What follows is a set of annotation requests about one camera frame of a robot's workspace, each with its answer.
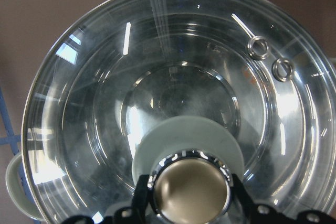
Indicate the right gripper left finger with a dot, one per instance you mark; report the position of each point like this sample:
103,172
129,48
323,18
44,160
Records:
135,212

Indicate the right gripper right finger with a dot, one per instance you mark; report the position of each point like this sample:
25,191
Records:
263,213

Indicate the glass pot lid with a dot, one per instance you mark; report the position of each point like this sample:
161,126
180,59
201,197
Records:
178,98

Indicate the pale green electric pot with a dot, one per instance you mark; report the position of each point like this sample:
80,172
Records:
18,184

